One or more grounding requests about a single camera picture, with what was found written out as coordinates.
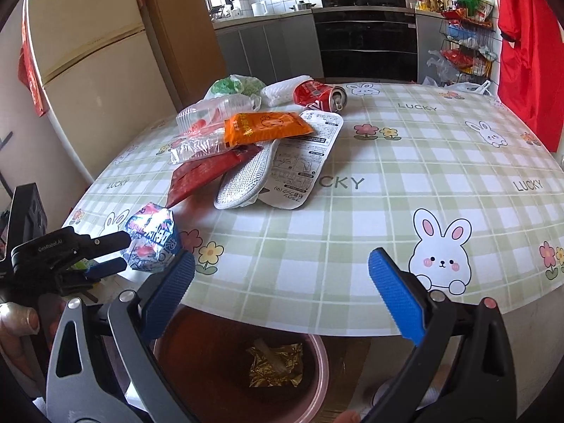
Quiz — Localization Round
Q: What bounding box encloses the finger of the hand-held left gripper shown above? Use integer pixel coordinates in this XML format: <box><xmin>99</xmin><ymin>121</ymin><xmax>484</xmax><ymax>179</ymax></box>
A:
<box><xmin>73</xmin><ymin>230</ymin><xmax>133</xmax><ymax>258</ymax></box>
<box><xmin>83</xmin><ymin>258</ymin><xmax>128</xmax><ymax>281</ymax></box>

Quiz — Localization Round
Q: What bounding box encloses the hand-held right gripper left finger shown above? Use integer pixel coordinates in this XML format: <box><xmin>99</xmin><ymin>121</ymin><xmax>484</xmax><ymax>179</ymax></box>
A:
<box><xmin>46</xmin><ymin>250</ymin><xmax>197</xmax><ymax>423</ymax></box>

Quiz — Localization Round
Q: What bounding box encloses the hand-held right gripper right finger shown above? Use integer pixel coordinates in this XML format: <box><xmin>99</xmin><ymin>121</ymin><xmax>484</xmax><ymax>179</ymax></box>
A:
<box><xmin>366</xmin><ymin>247</ymin><xmax>517</xmax><ymax>423</ymax></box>

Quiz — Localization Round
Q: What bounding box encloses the blue white snack wrapper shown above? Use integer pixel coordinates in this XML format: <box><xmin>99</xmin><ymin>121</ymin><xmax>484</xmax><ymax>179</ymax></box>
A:
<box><xmin>120</xmin><ymin>202</ymin><xmax>182</xmax><ymax>274</ymax></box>

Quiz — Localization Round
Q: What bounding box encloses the pink plastic waste bin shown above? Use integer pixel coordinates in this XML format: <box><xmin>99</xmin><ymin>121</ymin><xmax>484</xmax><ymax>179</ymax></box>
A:
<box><xmin>152</xmin><ymin>304</ymin><xmax>330</xmax><ymax>423</ymax></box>

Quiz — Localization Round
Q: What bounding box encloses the dark red foil packet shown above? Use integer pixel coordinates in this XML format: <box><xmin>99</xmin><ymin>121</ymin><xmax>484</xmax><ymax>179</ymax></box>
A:
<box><xmin>165</xmin><ymin>143</ymin><xmax>263</xmax><ymax>209</ymax></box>

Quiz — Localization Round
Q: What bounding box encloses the orange foil packet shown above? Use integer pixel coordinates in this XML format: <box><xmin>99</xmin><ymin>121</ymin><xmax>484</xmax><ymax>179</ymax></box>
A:
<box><xmin>223</xmin><ymin>111</ymin><xmax>314</xmax><ymax>146</ymax></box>

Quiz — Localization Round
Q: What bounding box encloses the person's left hand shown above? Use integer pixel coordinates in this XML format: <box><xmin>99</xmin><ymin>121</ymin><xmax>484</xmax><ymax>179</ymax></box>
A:
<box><xmin>0</xmin><ymin>293</ymin><xmax>67</xmax><ymax>380</ymax></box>

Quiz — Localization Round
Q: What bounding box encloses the green checkered bunny tablecloth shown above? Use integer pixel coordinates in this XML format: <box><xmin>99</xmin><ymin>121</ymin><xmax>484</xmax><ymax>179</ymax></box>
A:
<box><xmin>62</xmin><ymin>80</ymin><xmax>564</xmax><ymax>340</ymax></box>

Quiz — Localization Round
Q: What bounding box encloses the crumpled gold foil wrapper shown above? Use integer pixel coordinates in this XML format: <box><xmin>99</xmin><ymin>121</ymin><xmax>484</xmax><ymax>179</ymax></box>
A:
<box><xmin>246</xmin><ymin>338</ymin><xmax>305</xmax><ymax>388</ymax></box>

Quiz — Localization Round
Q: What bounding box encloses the clear plastic wrapper red print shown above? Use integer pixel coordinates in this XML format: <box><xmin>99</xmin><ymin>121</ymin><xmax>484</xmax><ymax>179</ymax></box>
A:
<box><xmin>170</xmin><ymin>125</ymin><xmax>230</xmax><ymax>166</ymax></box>

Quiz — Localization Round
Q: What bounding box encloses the grey mesh insole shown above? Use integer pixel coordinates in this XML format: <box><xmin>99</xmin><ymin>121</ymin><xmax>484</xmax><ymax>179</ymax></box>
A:
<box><xmin>214</xmin><ymin>140</ymin><xmax>279</xmax><ymax>210</ymax></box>

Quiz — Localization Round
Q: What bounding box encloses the clear plastic bottle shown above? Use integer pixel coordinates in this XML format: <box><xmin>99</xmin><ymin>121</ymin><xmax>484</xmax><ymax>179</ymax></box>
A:
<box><xmin>176</xmin><ymin>94</ymin><xmax>252</xmax><ymax>135</ymax></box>

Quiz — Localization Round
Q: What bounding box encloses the white printed insole card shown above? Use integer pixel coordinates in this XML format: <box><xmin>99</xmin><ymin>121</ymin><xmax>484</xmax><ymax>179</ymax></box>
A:
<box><xmin>259</xmin><ymin>110</ymin><xmax>344</xmax><ymax>209</ymax></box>

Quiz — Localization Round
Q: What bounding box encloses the cream refrigerator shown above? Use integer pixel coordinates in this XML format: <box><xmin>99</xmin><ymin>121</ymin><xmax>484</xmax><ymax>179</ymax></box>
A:
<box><xmin>22</xmin><ymin>0</ymin><xmax>179</xmax><ymax>183</ymax></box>

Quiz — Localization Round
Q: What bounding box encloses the red hanging cloth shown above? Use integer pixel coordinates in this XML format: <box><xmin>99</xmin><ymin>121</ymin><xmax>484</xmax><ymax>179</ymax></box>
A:
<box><xmin>18</xmin><ymin>42</ymin><xmax>49</xmax><ymax>117</ymax></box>

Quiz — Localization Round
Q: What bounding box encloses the white green plastic bag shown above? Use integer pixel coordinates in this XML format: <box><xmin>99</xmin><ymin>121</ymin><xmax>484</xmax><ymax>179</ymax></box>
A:
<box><xmin>203</xmin><ymin>74</ymin><xmax>267</xmax><ymax>111</ymax></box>

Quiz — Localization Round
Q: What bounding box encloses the crushed red soda can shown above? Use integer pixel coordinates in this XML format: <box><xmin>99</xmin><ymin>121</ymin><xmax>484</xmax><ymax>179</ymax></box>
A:
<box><xmin>293</xmin><ymin>80</ymin><xmax>349</xmax><ymax>114</ymax></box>

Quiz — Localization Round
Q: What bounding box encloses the wooden partition panel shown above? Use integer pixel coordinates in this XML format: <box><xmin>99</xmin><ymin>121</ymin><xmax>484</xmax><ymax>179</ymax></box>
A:
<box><xmin>136</xmin><ymin>0</ymin><xmax>230</xmax><ymax>115</ymax></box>

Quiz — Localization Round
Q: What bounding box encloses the grey kitchen cabinet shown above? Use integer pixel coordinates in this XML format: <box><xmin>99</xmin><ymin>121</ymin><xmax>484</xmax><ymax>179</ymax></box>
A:
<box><xmin>214</xmin><ymin>13</ymin><xmax>324</xmax><ymax>84</ymax></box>
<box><xmin>415</xmin><ymin>11</ymin><xmax>446</xmax><ymax>84</ymax></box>

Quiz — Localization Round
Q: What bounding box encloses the black built-in stove oven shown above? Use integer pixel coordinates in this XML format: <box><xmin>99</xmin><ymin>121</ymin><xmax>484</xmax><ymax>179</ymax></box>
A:
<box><xmin>312</xmin><ymin>6</ymin><xmax>419</xmax><ymax>84</ymax></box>

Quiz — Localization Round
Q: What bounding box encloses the red apron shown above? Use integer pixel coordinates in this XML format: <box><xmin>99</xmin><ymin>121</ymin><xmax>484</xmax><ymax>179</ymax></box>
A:
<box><xmin>497</xmin><ymin>0</ymin><xmax>564</xmax><ymax>151</ymax></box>

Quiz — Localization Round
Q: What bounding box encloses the black wire snack rack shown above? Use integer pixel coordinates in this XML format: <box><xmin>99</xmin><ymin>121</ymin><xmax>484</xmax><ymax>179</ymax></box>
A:
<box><xmin>427</xmin><ymin>0</ymin><xmax>501</xmax><ymax>86</ymax></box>

